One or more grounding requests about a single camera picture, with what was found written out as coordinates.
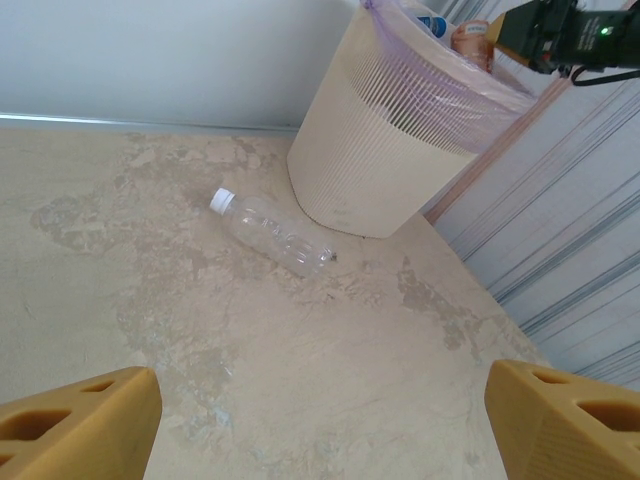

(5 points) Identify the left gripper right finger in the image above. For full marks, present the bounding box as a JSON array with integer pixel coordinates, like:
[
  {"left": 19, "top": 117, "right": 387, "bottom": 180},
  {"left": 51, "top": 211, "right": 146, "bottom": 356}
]
[{"left": 483, "top": 358, "right": 640, "bottom": 480}]

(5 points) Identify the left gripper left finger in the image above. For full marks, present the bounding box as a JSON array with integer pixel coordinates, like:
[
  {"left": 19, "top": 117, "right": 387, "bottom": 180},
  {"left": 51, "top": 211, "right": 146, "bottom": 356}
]
[{"left": 0, "top": 366, "right": 162, "bottom": 480}]

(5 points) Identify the brown coffee bottle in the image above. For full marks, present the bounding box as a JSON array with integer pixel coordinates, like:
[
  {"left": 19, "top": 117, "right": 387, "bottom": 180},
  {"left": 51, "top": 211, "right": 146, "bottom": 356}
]
[{"left": 449, "top": 18, "right": 499, "bottom": 74}]

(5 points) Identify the light blue label water bottle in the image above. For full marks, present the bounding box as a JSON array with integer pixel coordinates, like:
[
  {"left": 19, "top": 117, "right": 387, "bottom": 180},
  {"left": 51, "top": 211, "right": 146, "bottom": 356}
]
[{"left": 414, "top": 13, "right": 450, "bottom": 40}]

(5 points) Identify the beige ribbed waste bin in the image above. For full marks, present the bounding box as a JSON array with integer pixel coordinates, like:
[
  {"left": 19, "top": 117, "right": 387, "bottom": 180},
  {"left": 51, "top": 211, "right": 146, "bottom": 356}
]
[{"left": 286, "top": 0, "right": 539, "bottom": 240}]

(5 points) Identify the unlabelled clear bottle white cap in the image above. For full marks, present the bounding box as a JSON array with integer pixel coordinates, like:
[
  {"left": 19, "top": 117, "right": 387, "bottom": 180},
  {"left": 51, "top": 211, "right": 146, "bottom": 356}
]
[{"left": 208, "top": 187, "right": 340, "bottom": 279}]

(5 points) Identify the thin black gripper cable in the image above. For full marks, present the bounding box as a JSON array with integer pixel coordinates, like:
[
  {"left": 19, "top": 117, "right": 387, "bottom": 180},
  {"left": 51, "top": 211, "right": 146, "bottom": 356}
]
[{"left": 569, "top": 64, "right": 640, "bottom": 89}]

